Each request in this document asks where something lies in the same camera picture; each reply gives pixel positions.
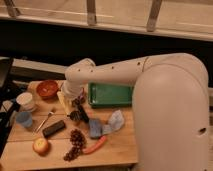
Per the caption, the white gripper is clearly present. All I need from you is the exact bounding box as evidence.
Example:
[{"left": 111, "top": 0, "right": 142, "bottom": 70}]
[{"left": 61, "top": 80, "right": 83, "bottom": 107}]

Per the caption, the yellow banana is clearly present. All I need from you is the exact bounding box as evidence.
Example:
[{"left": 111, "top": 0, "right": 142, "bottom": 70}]
[{"left": 57, "top": 91, "right": 71, "bottom": 115}]

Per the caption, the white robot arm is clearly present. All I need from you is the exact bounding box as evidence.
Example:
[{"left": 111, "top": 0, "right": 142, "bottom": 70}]
[{"left": 62, "top": 53, "right": 209, "bottom": 171}]

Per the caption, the white paper cup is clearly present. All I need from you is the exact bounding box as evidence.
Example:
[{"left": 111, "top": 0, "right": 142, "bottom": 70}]
[{"left": 16, "top": 92, "right": 36, "bottom": 111}]

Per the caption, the blue plastic cup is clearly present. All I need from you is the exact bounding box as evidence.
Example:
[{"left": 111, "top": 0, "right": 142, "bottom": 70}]
[{"left": 15, "top": 111, "right": 33, "bottom": 128}]

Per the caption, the green plastic tray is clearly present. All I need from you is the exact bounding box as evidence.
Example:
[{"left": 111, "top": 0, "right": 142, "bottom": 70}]
[{"left": 88, "top": 83, "right": 133, "bottom": 108}]

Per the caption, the blue sponge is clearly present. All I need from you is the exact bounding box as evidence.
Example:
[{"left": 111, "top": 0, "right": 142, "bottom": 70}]
[{"left": 89, "top": 118, "right": 102, "bottom": 139}]

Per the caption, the metal spoon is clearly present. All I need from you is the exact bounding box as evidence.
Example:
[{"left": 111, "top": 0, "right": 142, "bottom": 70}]
[{"left": 34, "top": 108, "right": 56, "bottom": 133}]

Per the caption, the black rectangular block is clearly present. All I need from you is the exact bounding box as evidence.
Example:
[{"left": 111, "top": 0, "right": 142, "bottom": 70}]
[{"left": 42, "top": 120, "right": 65, "bottom": 138}]

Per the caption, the red bowl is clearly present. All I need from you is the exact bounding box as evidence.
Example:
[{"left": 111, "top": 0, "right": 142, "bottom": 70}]
[{"left": 36, "top": 80, "right": 58, "bottom": 99}]

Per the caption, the wooden board table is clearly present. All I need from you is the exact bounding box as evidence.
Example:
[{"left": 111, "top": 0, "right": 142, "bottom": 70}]
[{"left": 0, "top": 81, "right": 138, "bottom": 171}]

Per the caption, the dark grape bunch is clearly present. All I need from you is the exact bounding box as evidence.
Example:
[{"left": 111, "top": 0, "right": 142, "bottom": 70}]
[{"left": 63, "top": 129, "right": 86, "bottom": 161}]

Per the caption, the light blue cloth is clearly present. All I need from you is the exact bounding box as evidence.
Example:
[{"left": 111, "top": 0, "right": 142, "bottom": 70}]
[{"left": 102, "top": 110, "right": 125, "bottom": 135}]

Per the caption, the orange carrot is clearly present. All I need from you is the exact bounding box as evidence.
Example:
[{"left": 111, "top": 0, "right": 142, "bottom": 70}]
[{"left": 83, "top": 136, "right": 107, "bottom": 154}]

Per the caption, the red yellow apple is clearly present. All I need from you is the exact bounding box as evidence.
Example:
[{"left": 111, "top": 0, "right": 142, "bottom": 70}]
[{"left": 33, "top": 138, "right": 49, "bottom": 155}]

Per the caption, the black handled utensil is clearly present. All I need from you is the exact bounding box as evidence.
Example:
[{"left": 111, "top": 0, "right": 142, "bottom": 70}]
[{"left": 77, "top": 105, "right": 89, "bottom": 123}]

